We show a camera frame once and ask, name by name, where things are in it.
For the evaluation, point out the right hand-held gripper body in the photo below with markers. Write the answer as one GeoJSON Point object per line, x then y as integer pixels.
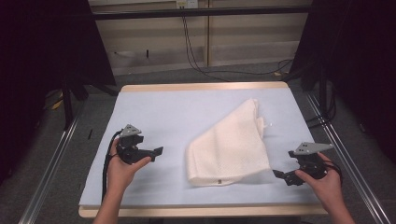
{"type": "Point", "coordinates": [311, 165]}

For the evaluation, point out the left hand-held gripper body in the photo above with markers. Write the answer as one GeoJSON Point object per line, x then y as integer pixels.
{"type": "Point", "coordinates": [129, 149]}

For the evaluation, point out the white cloth towel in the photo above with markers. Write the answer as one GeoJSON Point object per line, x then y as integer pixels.
{"type": "Point", "coordinates": [230, 149]}

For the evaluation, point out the person's left hand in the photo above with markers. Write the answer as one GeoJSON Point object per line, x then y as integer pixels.
{"type": "Point", "coordinates": [120, 174]}

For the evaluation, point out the person's right hand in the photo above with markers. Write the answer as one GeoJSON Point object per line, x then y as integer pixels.
{"type": "Point", "coordinates": [327, 189]}

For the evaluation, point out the light blue table mat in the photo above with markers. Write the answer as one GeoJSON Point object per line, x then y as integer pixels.
{"type": "Point", "coordinates": [155, 109]}

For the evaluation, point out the small black floor object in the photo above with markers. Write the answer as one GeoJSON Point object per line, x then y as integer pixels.
{"type": "Point", "coordinates": [90, 134]}

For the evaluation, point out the black stand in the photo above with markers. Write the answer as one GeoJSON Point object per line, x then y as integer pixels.
{"type": "Point", "coordinates": [323, 90]}
{"type": "Point", "coordinates": [67, 109]}

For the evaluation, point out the wooden table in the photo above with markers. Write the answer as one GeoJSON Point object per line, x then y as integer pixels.
{"type": "Point", "coordinates": [202, 85]}

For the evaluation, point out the yellow floor tape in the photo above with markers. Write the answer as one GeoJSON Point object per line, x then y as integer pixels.
{"type": "Point", "coordinates": [57, 104]}

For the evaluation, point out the black curtain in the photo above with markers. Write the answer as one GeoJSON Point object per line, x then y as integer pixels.
{"type": "Point", "coordinates": [37, 46]}
{"type": "Point", "coordinates": [361, 62]}

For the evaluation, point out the black horizontal bar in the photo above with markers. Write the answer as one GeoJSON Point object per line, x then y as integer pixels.
{"type": "Point", "coordinates": [186, 13]}

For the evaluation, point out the metal floor rail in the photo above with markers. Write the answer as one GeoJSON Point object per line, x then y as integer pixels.
{"type": "Point", "coordinates": [351, 174]}
{"type": "Point", "coordinates": [46, 177]}

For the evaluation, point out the white wall socket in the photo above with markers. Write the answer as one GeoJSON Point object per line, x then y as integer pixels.
{"type": "Point", "coordinates": [186, 3]}

